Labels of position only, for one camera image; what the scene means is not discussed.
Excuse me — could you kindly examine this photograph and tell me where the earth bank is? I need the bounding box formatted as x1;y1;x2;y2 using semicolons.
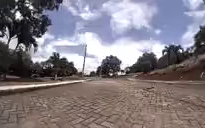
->
138;49;205;82

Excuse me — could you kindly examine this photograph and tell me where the round dark tree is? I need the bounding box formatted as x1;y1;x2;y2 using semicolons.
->
96;54;123;78

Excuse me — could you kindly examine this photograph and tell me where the brown paved road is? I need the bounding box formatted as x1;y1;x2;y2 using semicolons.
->
0;77;205;128

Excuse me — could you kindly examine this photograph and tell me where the large dark tree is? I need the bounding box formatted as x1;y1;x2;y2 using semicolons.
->
0;0;64;80

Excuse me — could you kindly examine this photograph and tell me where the thin utility pole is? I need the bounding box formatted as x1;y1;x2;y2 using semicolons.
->
81;43;88;77

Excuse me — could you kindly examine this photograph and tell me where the row of trees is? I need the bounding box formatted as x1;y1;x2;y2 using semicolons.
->
30;51;80;78
124;22;205;75

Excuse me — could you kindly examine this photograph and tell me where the pale concrete kerb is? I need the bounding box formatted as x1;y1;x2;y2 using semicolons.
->
0;78;92;94
126;77;205;85

